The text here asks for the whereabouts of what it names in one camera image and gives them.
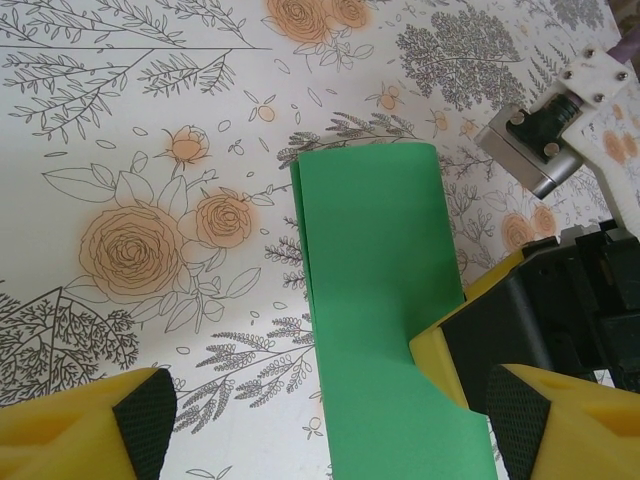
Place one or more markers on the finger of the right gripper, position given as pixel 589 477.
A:
pixel 490 325

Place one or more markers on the green paper sheet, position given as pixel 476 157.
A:
pixel 375 250

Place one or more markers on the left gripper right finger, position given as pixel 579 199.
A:
pixel 575 435

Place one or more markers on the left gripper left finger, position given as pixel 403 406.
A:
pixel 65 435

